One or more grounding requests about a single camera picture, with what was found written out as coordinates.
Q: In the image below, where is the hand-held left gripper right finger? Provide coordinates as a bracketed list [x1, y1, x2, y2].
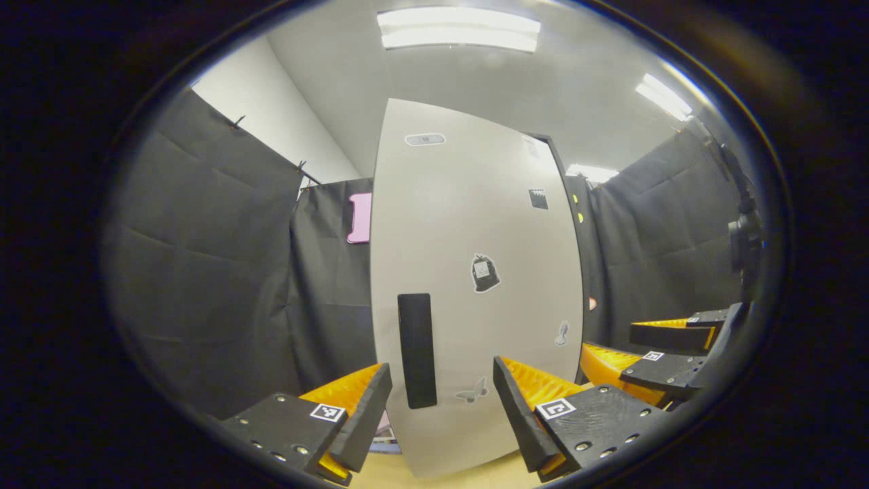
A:
[493, 355, 673, 483]

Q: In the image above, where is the dark grey cabinet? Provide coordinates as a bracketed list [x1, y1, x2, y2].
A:
[524, 132, 593, 384]

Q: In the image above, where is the large ceiling light panel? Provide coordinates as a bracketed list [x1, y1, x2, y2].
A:
[377, 7, 542, 54]

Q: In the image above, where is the black door handle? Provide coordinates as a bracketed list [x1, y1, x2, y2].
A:
[397, 293, 438, 410]

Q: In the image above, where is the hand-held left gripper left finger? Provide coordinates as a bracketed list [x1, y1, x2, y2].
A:
[219, 362, 393, 487]

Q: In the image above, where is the light grey cabinet door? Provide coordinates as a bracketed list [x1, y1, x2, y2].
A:
[370, 98, 585, 478]

